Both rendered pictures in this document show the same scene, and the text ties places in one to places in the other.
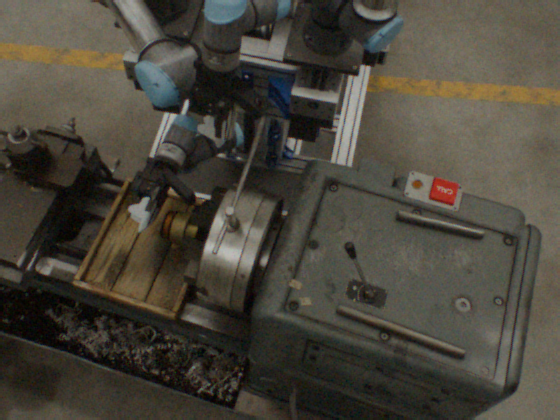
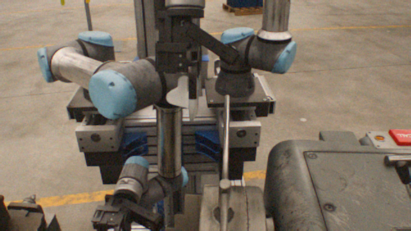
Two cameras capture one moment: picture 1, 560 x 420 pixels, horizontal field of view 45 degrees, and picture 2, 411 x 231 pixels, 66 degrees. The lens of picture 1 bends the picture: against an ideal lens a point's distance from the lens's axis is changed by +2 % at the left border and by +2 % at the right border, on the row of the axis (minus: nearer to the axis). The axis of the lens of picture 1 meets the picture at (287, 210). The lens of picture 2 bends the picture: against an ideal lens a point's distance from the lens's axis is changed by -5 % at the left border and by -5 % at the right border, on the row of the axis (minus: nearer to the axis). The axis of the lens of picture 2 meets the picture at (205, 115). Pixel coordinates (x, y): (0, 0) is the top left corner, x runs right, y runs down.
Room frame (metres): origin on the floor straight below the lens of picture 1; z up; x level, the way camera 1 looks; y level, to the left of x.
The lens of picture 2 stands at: (0.24, 0.23, 1.71)
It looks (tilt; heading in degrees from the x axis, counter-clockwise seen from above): 30 degrees down; 351
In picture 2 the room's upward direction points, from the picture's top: straight up
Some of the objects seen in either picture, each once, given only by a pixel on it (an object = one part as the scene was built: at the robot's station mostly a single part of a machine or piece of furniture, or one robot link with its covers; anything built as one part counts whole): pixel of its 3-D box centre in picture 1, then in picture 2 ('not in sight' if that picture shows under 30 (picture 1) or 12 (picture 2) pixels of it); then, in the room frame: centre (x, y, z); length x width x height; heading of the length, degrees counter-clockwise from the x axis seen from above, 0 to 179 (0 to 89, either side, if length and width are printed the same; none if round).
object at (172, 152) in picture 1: (169, 157); (127, 192); (0.93, 0.34, 1.08); 0.08 x 0.05 x 0.08; 78
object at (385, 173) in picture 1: (374, 176); (339, 144); (0.85, -0.20, 1.24); 0.09 x 0.08 x 0.03; 78
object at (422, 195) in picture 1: (431, 195); (392, 147); (0.82, -0.35, 1.23); 0.13 x 0.08 x 0.05; 78
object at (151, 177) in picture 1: (155, 181); (116, 215); (0.86, 0.36, 1.08); 0.12 x 0.09 x 0.08; 168
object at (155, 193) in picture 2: (189, 153); (142, 197); (1.02, 0.31, 0.97); 0.11 x 0.08 x 0.11; 125
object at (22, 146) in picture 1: (20, 138); not in sight; (0.90, 0.71, 1.13); 0.08 x 0.08 x 0.03
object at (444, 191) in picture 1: (443, 192); (404, 138); (0.82, -0.37, 1.26); 0.06 x 0.06 x 0.02; 78
